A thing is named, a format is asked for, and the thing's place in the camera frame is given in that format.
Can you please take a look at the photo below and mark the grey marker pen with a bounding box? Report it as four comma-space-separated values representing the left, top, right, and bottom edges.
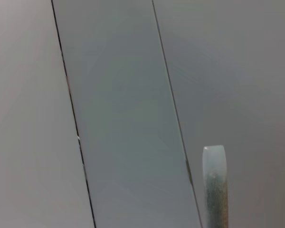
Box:
202, 145, 229, 228

